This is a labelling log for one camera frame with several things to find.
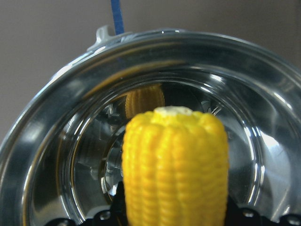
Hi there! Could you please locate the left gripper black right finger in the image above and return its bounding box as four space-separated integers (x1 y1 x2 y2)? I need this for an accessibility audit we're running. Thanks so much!
225 196 301 226

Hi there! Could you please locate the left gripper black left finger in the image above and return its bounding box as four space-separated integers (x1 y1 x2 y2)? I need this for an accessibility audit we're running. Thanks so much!
84 181 128 226

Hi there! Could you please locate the yellow corn cob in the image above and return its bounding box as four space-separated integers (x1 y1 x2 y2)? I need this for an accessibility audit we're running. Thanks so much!
122 106 229 226

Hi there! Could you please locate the pale green cooking pot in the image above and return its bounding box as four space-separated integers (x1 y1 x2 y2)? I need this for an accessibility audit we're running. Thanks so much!
0 26 301 226

